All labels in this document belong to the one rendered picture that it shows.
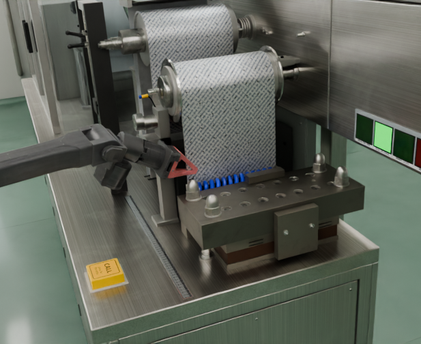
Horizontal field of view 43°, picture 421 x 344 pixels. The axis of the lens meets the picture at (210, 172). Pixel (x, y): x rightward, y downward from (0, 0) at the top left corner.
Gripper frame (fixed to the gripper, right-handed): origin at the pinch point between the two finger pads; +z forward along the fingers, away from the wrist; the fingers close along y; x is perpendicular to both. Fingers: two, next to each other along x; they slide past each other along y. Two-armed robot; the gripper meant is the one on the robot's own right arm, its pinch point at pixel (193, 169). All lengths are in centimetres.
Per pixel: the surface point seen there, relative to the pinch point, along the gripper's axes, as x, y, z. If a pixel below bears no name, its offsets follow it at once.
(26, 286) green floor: -117, -141, 10
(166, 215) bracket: -15.3, -7.8, 2.1
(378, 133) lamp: 25.5, 28.5, 20.0
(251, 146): 10.3, 0.3, 11.6
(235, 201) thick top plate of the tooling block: -0.9, 13.3, 6.2
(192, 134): 7.7, 0.2, -4.2
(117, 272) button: -24.0, 12.7, -12.6
